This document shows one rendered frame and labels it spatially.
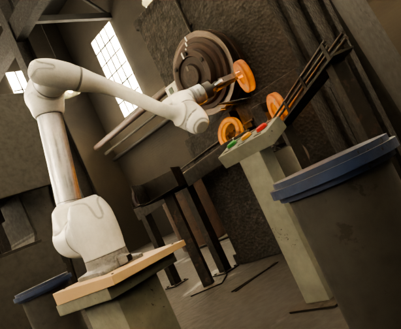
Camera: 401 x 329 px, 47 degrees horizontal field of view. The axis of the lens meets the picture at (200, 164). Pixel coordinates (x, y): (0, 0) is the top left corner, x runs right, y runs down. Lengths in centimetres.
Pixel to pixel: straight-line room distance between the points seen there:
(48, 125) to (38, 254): 255
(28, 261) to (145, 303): 276
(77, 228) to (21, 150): 326
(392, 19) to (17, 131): 620
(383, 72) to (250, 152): 174
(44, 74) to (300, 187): 113
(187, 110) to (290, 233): 68
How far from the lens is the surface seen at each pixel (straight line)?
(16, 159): 480
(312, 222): 108
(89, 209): 164
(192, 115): 188
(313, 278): 158
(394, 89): 315
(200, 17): 282
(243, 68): 209
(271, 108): 217
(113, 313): 162
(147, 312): 164
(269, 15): 252
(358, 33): 311
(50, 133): 192
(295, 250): 157
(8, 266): 425
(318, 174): 100
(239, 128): 257
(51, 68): 184
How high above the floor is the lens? 47
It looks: 4 degrees up
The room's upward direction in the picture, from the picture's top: 25 degrees counter-clockwise
